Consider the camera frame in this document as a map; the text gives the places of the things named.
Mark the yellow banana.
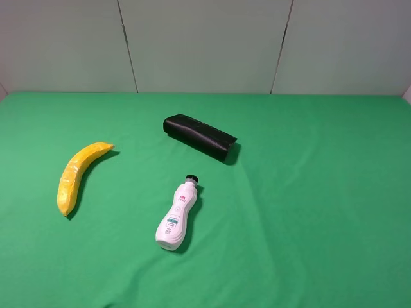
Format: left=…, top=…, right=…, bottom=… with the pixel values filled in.
left=57, top=142, right=114, bottom=216

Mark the black rectangular case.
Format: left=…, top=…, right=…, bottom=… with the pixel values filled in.
left=163, top=114, right=237, bottom=161

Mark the white bottle black cap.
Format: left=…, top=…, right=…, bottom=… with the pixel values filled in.
left=155, top=175, right=198, bottom=251

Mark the green table cloth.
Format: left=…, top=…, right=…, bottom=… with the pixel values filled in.
left=1, top=93, right=410, bottom=307

